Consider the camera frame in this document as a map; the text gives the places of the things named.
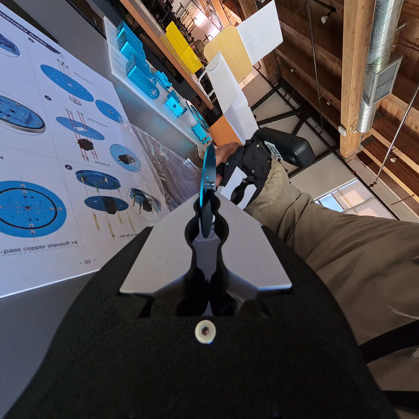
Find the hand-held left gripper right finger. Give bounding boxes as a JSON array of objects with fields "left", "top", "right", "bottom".
[{"left": 210, "top": 191, "right": 292, "bottom": 315}]

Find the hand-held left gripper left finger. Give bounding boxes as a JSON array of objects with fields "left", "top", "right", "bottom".
[{"left": 119, "top": 192, "right": 210, "bottom": 316}]

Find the blue round metal plate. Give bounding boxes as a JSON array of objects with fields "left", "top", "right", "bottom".
[{"left": 199, "top": 143, "right": 217, "bottom": 238}]

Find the person's right forearm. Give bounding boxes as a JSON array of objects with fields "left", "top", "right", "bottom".
[{"left": 244, "top": 160, "right": 419, "bottom": 331}]

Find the person's right hand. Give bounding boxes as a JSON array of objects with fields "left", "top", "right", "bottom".
[{"left": 214, "top": 142, "right": 242, "bottom": 164}]

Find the orange and white cardboard box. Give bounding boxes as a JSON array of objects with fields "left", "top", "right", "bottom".
[{"left": 205, "top": 51, "right": 260, "bottom": 148}]

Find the large window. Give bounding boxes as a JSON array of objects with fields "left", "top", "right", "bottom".
[{"left": 314, "top": 178, "right": 395, "bottom": 220}]

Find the clear plastic bag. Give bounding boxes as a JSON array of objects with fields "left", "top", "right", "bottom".
[{"left": 129, "top": 123, "right": 206, "bottom": 211}]

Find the yellow rounded sign board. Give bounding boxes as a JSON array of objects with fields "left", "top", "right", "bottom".
[{"left": 203, "top": 25, "right": 255, "bottom": 83}]

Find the white card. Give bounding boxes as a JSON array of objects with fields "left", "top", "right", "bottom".
[{"left": 236, "top": 0, "right": 284, "bottom": 65}]

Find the assembly guide paper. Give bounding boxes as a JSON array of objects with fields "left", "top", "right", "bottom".
[{"left": 0, "top": 3, "right": 171, "bottom": 299}]

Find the white foam sheet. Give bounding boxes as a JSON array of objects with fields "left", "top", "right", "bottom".
[{"left": 104, "top": 16, "right": 213, "bottom": 145}]

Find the yellow storage bin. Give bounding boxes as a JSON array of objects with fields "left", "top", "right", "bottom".
[{"left": 165, "top": 21, "right": 204, "bottom": 75}]

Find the person's beige jacket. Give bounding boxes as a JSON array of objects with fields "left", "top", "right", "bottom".
[{"left": 327, "top": 288, "right": 419, "bottom": 413}]

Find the blue metal ring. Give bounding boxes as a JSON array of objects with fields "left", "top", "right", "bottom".
[{"left": 186, "top": 101, "right": 211, "bottom": 132}]

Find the silver spiral air duct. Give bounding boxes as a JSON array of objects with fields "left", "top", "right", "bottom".
[{"left": 356, "top": 0, "right": 405, "bottom": 133}]

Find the small blue angled bracket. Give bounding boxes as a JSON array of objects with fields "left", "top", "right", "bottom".
[{"left": 154, "top": 70, "right": 173, "bottom": 89}]

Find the large blue U bracket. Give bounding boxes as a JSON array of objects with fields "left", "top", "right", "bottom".
[
  {"left": 126, "top": 53, "right": 152, "bottom": 82},
  {"left": 118, "top": 33, "right": 145, "bottom": 62},
  {"left": 116, "top": 21, "right": 138, "bottom": 43},
  {"left": 130, "top": 69, "right": 161, "bottom": 103}
]

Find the black bag strap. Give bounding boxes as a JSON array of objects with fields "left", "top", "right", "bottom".
[{"left": 358, "top": 327, "right": 419, "bottom": 364}]

